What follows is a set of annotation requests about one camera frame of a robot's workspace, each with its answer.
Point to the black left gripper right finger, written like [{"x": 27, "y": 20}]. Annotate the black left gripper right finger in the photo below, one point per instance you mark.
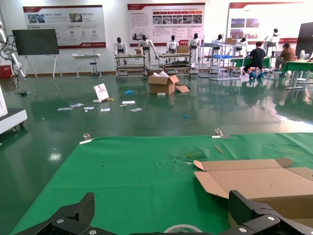
[{"x": 247, "y": 213}]

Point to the metal frame cart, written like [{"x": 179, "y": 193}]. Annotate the metal frame cart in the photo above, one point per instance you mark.
[
  {"x": 130, "y": 56},
  {"x": 174, "y": 55}
]

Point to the white desk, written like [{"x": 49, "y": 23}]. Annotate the white desk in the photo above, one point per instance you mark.
[{"x": 86, "y": 56}]

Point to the white paper shopping bag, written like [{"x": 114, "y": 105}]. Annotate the white paper shopping bag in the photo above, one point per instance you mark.
[{"x": 100, "y": 91}]

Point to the thin wooden stick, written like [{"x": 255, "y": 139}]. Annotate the thin wooden stick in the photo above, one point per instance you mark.
[{"x": 218, "y": 149}]

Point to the cardboard box with round hole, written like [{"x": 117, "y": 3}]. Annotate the cardboard box with round hole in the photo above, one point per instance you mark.
[{"x": 259, "y": 183}]

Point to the grey metal shelf rack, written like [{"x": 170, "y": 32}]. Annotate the grey metal shelf rack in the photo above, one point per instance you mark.
[{"x": 221, "y": 57}]

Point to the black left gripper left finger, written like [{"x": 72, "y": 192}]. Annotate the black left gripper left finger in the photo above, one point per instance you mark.
[{"x": 73, "y": 218}]

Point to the green table cloth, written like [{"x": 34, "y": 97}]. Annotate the green table cloth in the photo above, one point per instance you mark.
[{"x": 127, "y": 176}]

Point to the green topped table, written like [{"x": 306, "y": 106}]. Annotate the green topped table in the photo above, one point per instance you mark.
[{"x": 298, "y": 65}]

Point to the dark standing board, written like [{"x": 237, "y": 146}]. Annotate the dark standing board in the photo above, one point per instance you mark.
[{"x": 305, "y": 40}]

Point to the black monitor on stand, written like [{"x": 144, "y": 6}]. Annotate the black monitor on stand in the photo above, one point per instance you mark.
[{"x": 35, "y": 42}]

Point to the clear plastic wrapper scrap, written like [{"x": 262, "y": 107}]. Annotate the clear plastic wrapper scrap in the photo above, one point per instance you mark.
[{"x": 190, "y": 156}]

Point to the person in brown shirt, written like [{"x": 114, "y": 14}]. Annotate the person in brown shirt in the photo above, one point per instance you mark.
[{"x": 287, "y": 54}]

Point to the loose paper sheet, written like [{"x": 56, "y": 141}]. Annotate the loose paper sheet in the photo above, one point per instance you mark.
[
  {"x": 77, "y": 105},
  {"x": 128, "y": 102},
  {"x": 136, "y": 109},
  {"x": 105, "y": 109},
  {"x": 64, "y": 109},
  {"x": 88, "y": 108}
]

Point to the white standing robot arm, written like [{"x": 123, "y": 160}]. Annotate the white standing robot arm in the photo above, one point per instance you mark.
[{"x": 13, "y": 60}]

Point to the red box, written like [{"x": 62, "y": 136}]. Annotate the red box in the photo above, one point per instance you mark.
[{"x": 5, "y": 71}]

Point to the white machine base on wheels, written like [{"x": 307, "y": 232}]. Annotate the white machine base on wheels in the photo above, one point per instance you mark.
[{"x": 12, "y": 117}]

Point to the white wall poster red trim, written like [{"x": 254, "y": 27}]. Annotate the white wall poster red trim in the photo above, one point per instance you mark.
[
  {"x": 166, "y": 27},
  {"x": 266, "y": 17},
  {"x": 64, "y": 24}
]

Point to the large open cardboard carton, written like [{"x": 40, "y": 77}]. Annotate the large open cardboard carton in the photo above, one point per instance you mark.
[{"x": 161, "y": 85}]

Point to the black stool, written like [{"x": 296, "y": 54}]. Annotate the black stool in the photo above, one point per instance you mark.
[{"x": 94, "y": 64}]

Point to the clear tape roll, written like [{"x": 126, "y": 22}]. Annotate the clear tape roll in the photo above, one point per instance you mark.
[{"x": 171, "y": 229}]

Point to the blue shoe cover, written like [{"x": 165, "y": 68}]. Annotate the blue shoe cover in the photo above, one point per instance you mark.
[{"x": 128, "y": 92}]

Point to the person in black shirt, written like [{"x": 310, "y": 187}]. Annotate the person in black shirt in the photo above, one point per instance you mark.
[{"x": 257, "y": 57}]

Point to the white humanoid robot black head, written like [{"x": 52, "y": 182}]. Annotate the white humanoid robot black head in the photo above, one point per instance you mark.
[
  {"x": 120, "y": 46},
  {"x": 242, "y": 43},
  {"x": 218, "y": 40},
  {"x": 172, "y": 45},
  {"x": 194, "y": 43},
  {"x": 146, "y": 44},
  {"x": 273, "y": 40}
]

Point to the silver binder clip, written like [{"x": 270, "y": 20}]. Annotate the silver binder clip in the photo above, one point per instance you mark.
[
  {"x": 219, "y": 135},
  {"x": 86, "y": 139}
]

